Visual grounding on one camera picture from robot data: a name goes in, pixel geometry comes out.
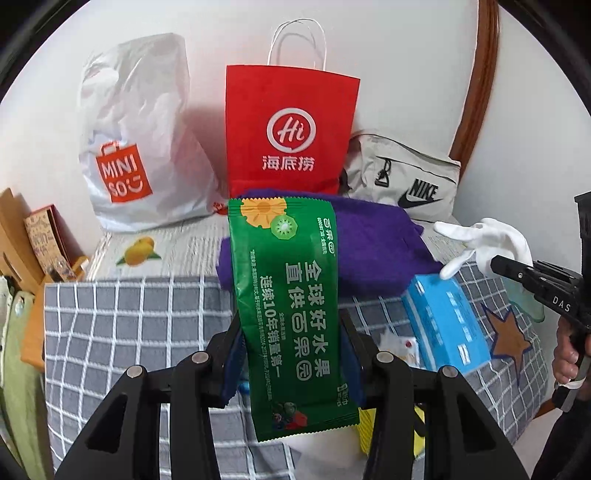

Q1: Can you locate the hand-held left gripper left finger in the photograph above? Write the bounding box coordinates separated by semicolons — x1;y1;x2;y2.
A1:
54;314;247;480

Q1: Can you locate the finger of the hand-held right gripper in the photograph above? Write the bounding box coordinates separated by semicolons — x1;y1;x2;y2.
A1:
490;255;536;296

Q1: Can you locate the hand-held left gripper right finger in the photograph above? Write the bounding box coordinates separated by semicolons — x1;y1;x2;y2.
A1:
339;309;532;480

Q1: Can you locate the white glove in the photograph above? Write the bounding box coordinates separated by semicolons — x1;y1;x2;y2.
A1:
434;218;532;281

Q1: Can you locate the blue tissue box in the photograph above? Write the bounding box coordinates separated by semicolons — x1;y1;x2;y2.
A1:
401;273;491;374

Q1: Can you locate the green snack packet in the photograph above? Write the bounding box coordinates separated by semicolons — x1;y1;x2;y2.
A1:
228;196;361;443

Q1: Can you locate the person's right forearm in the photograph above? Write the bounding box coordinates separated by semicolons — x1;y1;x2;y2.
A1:
531;383;591;480

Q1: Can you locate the person's right hand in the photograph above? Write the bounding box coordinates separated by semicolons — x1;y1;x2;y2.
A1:
553;318;587;385

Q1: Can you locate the pale green packet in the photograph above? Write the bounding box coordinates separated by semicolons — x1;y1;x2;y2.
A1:
505;276;546;323

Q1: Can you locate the fruit print sachet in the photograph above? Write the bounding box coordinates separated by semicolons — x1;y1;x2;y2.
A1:
379;335;421;367

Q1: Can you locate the yellow packet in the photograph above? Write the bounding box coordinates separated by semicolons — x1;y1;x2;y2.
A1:
358;404;426;457

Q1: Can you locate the grey checked blanket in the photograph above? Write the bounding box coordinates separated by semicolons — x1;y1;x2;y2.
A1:
44;258;555;480

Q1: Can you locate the fruit print bedsheet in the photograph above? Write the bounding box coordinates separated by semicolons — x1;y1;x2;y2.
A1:
88;215;234;282

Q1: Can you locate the purple towel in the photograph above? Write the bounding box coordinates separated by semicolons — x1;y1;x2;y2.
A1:
217;187;444;291

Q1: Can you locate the grey waist bag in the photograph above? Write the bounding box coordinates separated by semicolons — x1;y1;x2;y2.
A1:
342;129;462;222

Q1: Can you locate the wooden bed headboard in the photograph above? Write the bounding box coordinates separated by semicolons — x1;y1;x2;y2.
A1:
450;0;502;160

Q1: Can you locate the orange box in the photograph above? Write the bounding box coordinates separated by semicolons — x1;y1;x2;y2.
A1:
21;291;47;370

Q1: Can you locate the light green cloth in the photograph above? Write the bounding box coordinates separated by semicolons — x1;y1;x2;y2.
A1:
0;274;51;480

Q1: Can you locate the patterned brown box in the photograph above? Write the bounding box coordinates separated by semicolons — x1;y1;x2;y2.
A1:
24;205;77;282

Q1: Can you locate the brown cardboard box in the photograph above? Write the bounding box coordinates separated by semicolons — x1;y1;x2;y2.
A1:
0;187;47;296

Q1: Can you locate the white plastic shopping bag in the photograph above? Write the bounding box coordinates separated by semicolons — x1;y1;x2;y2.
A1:
78;32;222;233

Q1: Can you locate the red paper bag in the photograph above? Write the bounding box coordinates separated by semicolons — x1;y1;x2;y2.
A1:
225;18;361;197

